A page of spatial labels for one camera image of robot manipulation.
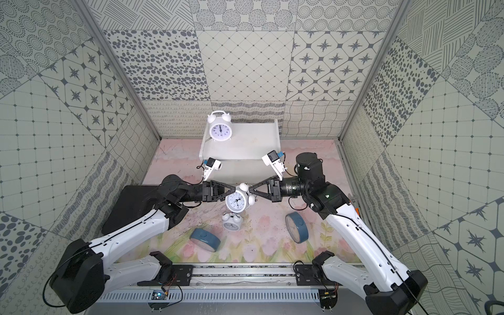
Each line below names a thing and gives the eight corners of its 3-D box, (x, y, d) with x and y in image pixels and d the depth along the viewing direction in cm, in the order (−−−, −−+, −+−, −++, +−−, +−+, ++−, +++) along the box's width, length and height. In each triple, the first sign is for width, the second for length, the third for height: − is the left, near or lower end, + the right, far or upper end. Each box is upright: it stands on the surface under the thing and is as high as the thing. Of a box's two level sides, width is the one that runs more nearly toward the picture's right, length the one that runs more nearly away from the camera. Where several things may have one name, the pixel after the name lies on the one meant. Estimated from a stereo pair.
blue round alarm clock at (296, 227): (295, 247, 82) (300, 238, 73) (283, 223, 89) (285, 213, 80) (305, 241, 84) (311, 232, 75) (292, 219, 90) (296, 208, 81)
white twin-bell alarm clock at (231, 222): (224, 231, 87) (221, 223, 79) (225, 221, 90) (222, 212, 82) (242, 231, 87) (241, 223, 79) (243, 221, 90) (241, 212, 82)
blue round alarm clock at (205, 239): (196, 244, 84) (187, 235, 74) (203, 234, 86) (196, 224, 77) (216, 257, 81) (210, 248, 71) (222, 245, 83) (218, 236, 74)
